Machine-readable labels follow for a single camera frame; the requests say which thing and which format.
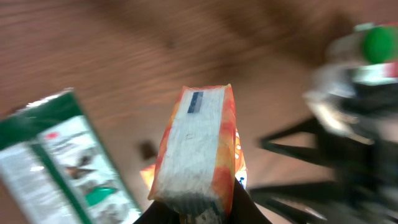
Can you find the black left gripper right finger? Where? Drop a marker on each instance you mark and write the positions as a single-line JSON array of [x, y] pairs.
[[244, 210]]

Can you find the mint green wipes pack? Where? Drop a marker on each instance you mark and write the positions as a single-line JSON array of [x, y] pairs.
[[342, 76]]

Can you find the orange tissue pack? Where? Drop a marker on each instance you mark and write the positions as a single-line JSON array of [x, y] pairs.
[[241, 171], [195, 167]]

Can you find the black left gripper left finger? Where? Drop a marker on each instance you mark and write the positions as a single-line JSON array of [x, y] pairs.
[[158, 213]]

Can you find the green-lid seasoning jar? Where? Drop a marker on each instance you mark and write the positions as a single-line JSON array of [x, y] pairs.
[[367, 44]]

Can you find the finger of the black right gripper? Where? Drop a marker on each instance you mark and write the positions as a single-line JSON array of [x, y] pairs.
[[320, 154], [301, 203]]

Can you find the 3M comfort grip gloves pack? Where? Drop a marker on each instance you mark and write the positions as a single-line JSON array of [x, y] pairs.
[[57, 169]]

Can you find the red coffee stick sachet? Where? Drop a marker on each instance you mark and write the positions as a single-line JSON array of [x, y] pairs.
[[391, 70]]

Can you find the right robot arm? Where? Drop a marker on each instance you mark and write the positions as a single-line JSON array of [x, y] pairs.
[[364, 167]]

